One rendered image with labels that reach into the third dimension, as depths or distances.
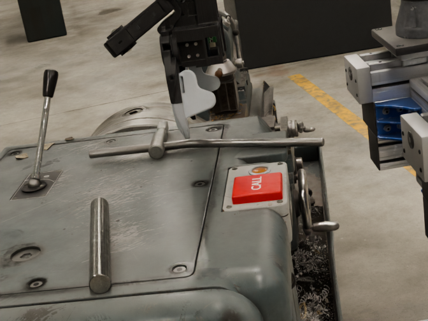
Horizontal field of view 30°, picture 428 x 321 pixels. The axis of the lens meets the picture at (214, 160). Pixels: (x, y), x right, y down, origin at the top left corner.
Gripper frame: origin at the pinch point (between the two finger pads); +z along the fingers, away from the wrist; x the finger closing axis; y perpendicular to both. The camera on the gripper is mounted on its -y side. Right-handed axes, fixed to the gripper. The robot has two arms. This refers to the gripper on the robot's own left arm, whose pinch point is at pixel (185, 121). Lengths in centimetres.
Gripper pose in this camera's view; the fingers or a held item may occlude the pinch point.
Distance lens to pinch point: 113.8
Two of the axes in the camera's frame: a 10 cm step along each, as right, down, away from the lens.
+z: 1.6, 9.2, 3.6
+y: 9.8, -1.1, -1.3
